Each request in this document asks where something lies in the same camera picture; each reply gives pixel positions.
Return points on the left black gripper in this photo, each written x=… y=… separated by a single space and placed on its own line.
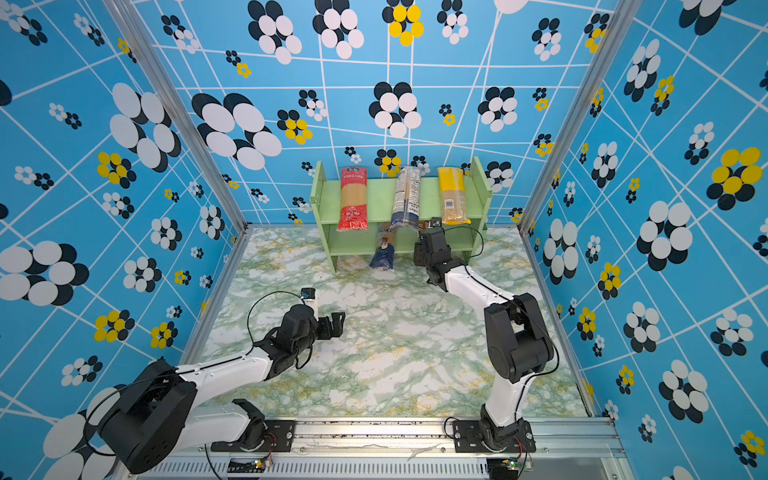
x=337 y=325

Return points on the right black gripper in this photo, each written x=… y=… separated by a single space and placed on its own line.
x=420 y=254

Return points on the blue clear spaghetti bag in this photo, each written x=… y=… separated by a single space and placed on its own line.
x=383 y=257

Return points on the clear white-label spaghetti bag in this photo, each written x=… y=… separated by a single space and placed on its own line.
x=406 y=203

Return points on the yellow top spaghetti bag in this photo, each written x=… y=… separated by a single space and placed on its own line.
x=453 y=196

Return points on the red spaghetti bag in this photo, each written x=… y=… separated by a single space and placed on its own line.
x=353 y=199

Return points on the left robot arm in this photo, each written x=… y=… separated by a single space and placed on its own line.
x=164 y=409

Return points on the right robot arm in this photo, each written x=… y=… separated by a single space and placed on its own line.
x=518 y=343

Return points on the light green wooden shelf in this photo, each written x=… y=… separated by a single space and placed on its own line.
x=325 y=203

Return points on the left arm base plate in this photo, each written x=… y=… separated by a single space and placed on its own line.
x=269 y=436

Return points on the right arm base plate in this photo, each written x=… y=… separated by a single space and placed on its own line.
x=482 y=436

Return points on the aluminium front rail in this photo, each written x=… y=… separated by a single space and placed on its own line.
x=410 y=448

